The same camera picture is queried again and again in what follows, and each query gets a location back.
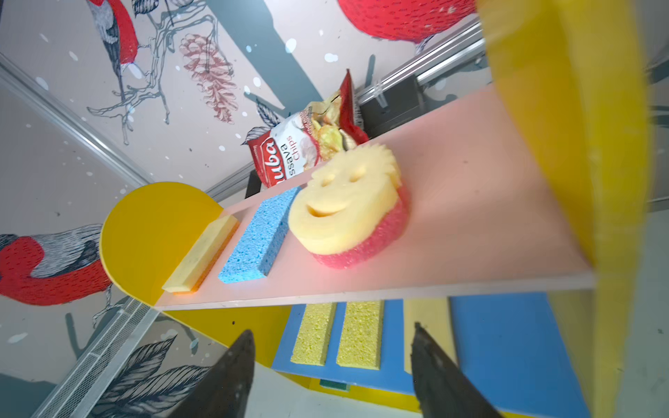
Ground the round smiley face sponge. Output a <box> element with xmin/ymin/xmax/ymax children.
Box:
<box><xmin>289</xmin><ymin>144</ymin><xmax>410</xmax><ymax>269</ymax></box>

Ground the tan sponge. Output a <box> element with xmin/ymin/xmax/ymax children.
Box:
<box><xmin>162</xmin><ymin>215</ymin><xmax>239</xmax><ymax>294</ymax></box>

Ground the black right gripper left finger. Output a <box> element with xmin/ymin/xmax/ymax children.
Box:
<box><xmin>169</xmin><ymin>329</ymin><xmax>255</xmax><ymax>418</ymax></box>

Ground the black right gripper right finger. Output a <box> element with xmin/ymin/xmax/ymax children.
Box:
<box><xmin>410</xmin><ymin>322</ymin><xmax>502</xmax><ymax>418</ymax></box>

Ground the red cassava chips bag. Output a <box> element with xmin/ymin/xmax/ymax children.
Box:
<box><xmin>244</xmin><ymin>73</ymin><xmax>369</xmax><ymax>188</ymax></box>

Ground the blue sponge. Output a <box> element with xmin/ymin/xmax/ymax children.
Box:
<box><xmin>219</xmin><ymin>186</ymin><xmax>301</xmax><ymax>284</ymax></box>

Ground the light green sponge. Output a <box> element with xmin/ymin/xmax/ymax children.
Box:
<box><xmin>319</xmin><ymin>379</ymin><xmax>350</xmax><ymax>392</ymax></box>

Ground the orange yellow sponge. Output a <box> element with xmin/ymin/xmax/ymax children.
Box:
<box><xmin>403</xmin><ymin>297</ymin><xmax>458</xmax><ymax>374</ymax></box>

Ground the yellow shelf unit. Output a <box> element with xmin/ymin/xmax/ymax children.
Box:
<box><xmin>99</xmin><ymin>1</ymin><xmax>653</xmax><ymax>417</ymax></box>

